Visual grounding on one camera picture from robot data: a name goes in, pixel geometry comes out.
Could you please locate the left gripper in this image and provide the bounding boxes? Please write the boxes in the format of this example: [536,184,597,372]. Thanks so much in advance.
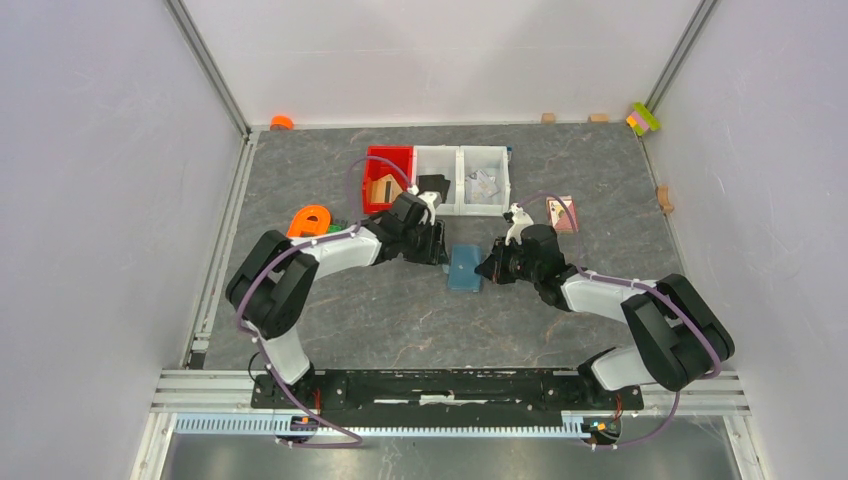
[400,218,449,266]

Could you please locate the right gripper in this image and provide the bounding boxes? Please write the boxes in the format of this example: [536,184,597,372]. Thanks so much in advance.
[475,236,541,285]

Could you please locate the blue card holder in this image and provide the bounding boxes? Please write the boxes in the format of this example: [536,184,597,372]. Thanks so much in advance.
[447,244,482,293]

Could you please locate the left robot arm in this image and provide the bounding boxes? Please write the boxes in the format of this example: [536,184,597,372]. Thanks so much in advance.
[225,191,448,408]

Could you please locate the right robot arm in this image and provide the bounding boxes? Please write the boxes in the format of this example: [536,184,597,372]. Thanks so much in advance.
[475,225,735,408]

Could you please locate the playing card box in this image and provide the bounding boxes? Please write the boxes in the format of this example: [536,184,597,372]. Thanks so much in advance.
[546,196,579,233]

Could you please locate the gold cards in red bin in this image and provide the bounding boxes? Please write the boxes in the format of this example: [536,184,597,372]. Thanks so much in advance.
[368,174,404,204]

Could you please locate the black card in bin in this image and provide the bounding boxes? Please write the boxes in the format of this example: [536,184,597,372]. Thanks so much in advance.
[417,174,451,201]

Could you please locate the silver VIP cards in bin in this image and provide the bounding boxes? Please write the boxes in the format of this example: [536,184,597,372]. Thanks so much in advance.
[465,169,500,203]

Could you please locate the red plastic bin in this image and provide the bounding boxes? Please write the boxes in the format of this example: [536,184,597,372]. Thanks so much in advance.
[361,145,414,215]

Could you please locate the white middle plastic bin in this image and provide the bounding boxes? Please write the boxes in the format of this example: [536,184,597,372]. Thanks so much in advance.
[413,145,464,216]

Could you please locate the white plastic bin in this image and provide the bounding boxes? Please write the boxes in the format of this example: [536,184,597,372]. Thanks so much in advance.
[413,145,464,216]
[458,145,512,217]

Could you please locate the orange plastic loop toy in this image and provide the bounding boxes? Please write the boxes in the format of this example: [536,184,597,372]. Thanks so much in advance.
[286,204,332,238]

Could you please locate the white right plastic bin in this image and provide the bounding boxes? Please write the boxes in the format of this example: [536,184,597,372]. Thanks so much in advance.
[458,145,512,217]

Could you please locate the wooden arch block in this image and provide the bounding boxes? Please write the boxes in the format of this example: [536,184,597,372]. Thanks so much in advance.
[656,185,675,215]

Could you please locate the orange tape roll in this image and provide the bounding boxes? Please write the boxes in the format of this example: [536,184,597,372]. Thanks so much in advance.
[269,115,294,131]

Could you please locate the colourful brick stack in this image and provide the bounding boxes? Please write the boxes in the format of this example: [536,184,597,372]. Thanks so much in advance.
[625,102,661,137]

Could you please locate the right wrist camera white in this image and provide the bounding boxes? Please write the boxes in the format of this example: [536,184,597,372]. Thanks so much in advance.
[504,203,534,246]

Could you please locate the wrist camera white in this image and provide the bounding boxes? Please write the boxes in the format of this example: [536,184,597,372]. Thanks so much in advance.
[417,191,442,225]
[504,203,534,246]

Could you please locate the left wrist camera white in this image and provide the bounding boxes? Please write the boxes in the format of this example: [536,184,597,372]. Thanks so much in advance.
[417,191,442,225]

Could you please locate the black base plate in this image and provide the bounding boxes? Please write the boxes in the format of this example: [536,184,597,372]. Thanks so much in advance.
[290,368,644,427]

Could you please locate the aluminium frame post left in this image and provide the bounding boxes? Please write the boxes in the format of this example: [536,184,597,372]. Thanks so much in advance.
[164,0,252,139]

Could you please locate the aluminium frame post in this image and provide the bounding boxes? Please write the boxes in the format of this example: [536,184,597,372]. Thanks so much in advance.
[164,0,252,139]
[645,0,720,112]

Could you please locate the blue toothed rail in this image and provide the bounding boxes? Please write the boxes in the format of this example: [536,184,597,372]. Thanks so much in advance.
[174,413,590,440]

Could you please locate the aluminium frame post right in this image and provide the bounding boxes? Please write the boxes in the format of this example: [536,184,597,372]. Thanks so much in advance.
[645,0,720,112]

